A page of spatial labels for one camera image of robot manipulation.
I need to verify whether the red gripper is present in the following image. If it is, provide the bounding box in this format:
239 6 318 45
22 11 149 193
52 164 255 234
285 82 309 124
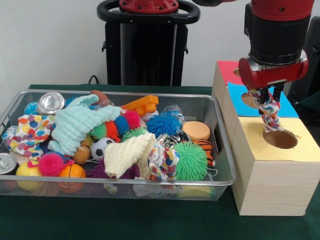
238 49 310 103

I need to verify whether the small polka-dot cloth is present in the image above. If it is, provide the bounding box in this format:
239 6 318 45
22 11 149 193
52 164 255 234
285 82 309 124
257 92 285 133

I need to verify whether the clear mesh bin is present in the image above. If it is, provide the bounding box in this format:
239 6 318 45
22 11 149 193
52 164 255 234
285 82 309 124
0 89 238 202

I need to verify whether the wooden box with three holes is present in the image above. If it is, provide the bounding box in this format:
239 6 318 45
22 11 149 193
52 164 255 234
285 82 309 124
211 60 320 217

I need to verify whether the black upright panel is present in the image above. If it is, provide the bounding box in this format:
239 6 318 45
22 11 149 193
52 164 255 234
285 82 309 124
285 16 320 108

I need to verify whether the green spiky ball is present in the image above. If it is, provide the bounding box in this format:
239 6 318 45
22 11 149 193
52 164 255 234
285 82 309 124
172 141 209 182

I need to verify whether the blue spiky ball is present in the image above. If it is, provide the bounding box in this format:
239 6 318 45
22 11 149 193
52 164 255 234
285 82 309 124
146 113 182 139

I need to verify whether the orange plastic toy brick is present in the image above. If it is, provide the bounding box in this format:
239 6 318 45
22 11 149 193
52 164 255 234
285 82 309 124
121 95 160 118

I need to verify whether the cream yellow cloth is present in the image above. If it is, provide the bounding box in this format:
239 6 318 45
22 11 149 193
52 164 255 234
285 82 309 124
103 132 157 179

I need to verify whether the small soccer ball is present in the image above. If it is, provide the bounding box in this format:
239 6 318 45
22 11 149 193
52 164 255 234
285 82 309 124
90 137 115 161

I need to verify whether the dark green tablecloth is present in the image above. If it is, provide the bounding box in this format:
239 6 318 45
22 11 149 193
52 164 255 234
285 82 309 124
0 84 320 240

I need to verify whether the mint green cloth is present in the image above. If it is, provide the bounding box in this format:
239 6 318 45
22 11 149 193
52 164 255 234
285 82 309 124
48 94 122 157

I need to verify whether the small orange basketball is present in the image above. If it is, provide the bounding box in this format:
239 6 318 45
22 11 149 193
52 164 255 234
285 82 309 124
57 163 87 194

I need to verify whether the silver drink can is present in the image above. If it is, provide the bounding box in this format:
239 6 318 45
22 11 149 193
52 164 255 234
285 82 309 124
37 92 66 116

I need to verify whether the pink spiky ball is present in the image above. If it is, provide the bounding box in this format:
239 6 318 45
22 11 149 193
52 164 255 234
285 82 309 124
37 152 65 177

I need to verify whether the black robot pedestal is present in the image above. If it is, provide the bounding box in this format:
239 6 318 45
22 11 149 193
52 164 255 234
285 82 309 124
97 0 201 86

